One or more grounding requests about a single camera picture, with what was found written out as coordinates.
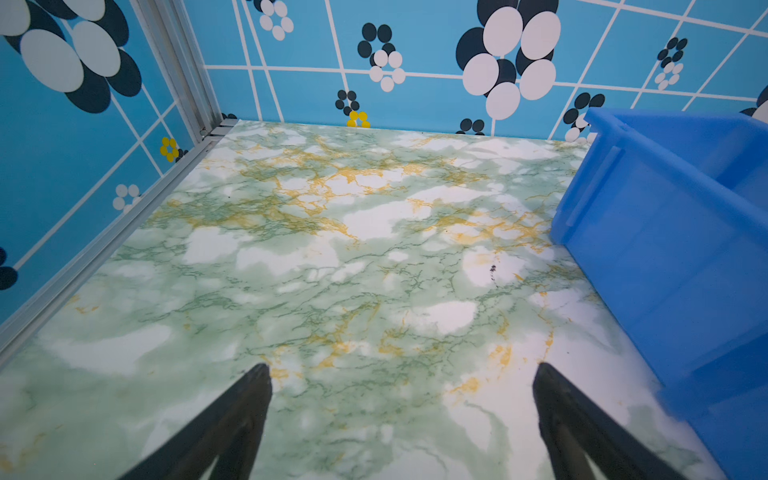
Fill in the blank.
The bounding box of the blue plastic bin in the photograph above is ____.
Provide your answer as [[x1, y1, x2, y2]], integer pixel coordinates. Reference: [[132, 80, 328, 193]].
[[550, 108, 767, 479]]

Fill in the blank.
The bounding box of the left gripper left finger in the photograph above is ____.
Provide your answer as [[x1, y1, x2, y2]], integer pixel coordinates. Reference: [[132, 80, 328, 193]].
[[122, 363, 273, 479]]

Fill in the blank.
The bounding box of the left aluminium corner post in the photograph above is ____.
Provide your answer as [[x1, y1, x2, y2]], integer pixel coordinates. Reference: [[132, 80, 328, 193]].
[[130, 0, 223, 143]]

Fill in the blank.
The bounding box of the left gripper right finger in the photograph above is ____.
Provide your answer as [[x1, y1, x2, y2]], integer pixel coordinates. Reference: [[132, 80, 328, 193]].
[[533, 363, 683, 479]]

